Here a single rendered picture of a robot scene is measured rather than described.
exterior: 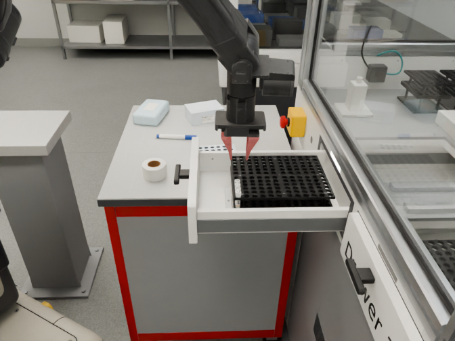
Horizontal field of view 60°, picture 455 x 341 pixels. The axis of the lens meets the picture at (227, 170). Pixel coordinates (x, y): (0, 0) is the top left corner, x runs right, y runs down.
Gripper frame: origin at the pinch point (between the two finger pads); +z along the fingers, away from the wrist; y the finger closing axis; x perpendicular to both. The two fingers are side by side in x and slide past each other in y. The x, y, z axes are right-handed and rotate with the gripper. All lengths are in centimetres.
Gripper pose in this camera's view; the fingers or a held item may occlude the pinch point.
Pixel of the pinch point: (238, 155)
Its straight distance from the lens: 85.1
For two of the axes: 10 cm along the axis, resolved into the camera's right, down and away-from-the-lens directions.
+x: 0.0, 5.7, -8.2
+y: -10.0, -0.1, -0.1
